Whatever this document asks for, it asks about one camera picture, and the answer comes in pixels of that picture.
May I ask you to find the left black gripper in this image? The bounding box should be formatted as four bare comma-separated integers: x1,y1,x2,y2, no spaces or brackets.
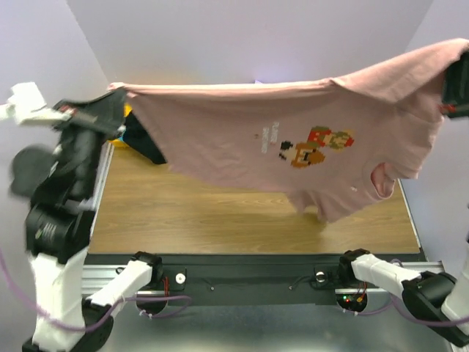
50,85,127,199

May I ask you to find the pink t-shirt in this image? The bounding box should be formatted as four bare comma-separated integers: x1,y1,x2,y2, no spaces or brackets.
122,38,468,222

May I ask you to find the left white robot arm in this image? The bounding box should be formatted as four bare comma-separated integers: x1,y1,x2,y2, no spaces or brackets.
22,88,163,351

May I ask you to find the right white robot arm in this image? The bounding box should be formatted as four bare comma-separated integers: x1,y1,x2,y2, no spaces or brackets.
337,249,468,348

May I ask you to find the yellow plastic bin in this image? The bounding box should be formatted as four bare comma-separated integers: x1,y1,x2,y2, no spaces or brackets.
109,103,133,147

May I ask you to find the black garment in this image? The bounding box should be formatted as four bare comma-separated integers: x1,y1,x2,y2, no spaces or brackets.
122,111,166,165

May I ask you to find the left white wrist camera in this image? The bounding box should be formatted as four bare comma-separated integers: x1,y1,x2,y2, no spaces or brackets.
1,82,72,126

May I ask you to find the aluminium rail frame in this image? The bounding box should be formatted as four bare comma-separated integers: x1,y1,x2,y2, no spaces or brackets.
84,144,443,292

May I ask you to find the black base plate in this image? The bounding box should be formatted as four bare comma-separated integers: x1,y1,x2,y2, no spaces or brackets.
87,252,428,307

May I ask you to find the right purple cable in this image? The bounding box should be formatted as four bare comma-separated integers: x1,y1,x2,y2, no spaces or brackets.
344,256,469,327

